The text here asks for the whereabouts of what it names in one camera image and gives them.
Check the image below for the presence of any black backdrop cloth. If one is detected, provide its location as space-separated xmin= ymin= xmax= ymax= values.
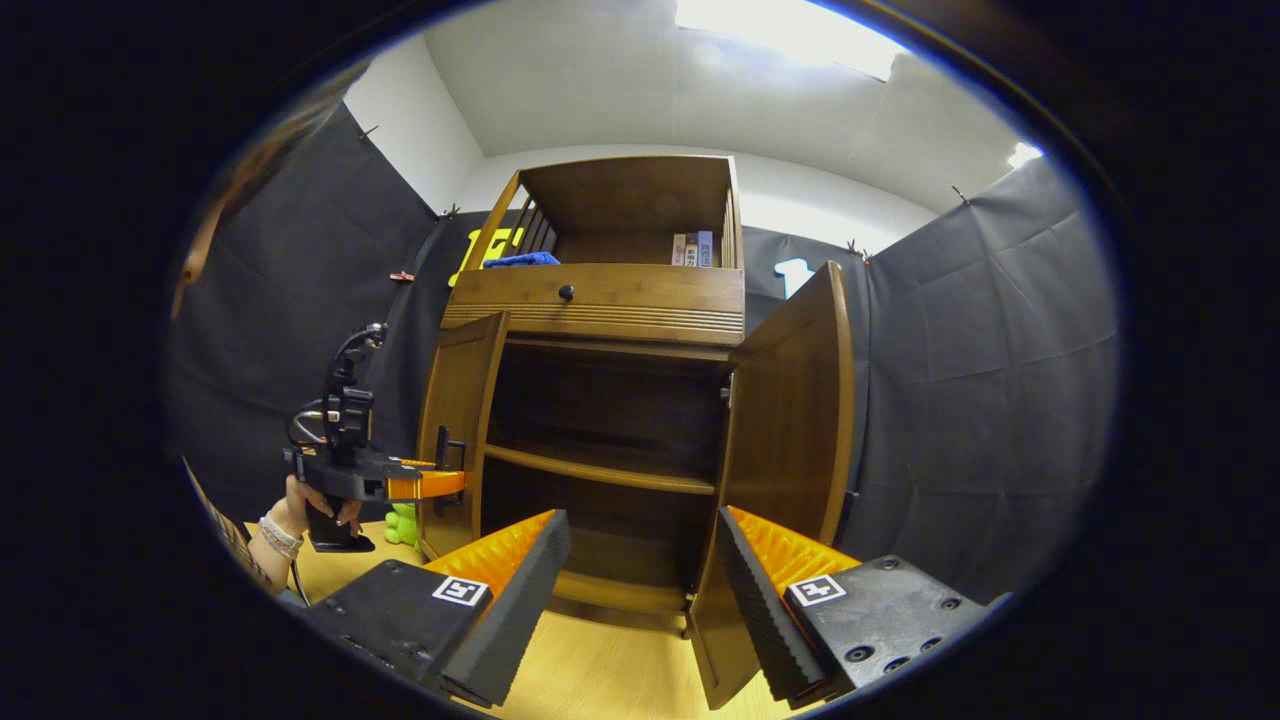
xmin=165 ymin=100 xmax=1121 ymax=601

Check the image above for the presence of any wooden shoe cabinet door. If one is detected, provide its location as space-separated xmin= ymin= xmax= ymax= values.
xmin=688 ymin=261 xmax=857 ymax=711
xmin=417 ymin=311 xmax=511 ymax=559

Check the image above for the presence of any wooden inner shelf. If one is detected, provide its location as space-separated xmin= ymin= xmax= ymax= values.
xmin=483 ymin=443 xmax=717 ymax=496

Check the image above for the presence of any wooden cabinet drawer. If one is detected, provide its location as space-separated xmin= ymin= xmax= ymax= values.
xmin=440 ymin=263 xmax=746 ymax=347

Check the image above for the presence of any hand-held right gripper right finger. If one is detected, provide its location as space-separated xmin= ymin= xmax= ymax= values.
xmin=716 ymin=505 xmax=1001 ymax=709

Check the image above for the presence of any ceiling light panel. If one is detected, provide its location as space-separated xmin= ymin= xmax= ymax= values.
xmin=675 ymin=0 xmax=906 ymax=81

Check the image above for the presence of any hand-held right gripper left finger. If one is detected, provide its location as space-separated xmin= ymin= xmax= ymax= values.
xmin=305 ymin=508 xmax=573 ymax=709

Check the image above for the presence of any wooden double-door shoe cabinet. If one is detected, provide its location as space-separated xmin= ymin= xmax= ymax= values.
xmin=415 ymin=155 xmax=858 ymax=711

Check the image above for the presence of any beaded bracelet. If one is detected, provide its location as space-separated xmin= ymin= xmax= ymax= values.
xmin=258 ymin=513 xmax=304 ymax=561

